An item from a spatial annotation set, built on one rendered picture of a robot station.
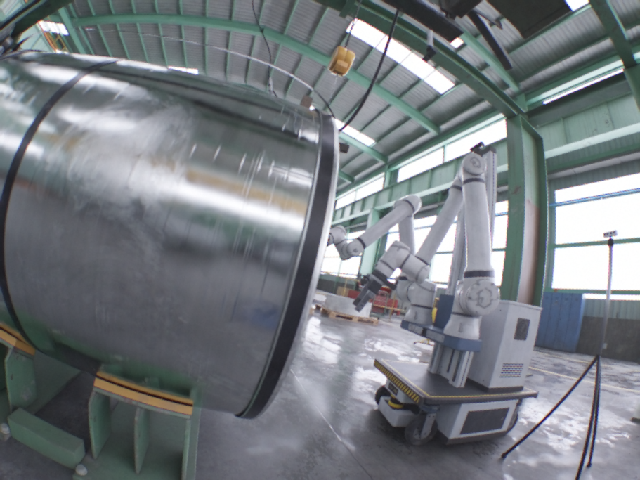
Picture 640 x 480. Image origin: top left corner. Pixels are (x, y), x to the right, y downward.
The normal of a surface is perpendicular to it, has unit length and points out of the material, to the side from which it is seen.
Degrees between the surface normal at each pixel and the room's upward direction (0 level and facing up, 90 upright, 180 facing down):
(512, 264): 90
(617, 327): 90
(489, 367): 90
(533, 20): 178
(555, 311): 90
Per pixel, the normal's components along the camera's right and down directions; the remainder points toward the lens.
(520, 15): -0.21, 0.96
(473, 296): -0.38, -0.11
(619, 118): -0.92, -0.26
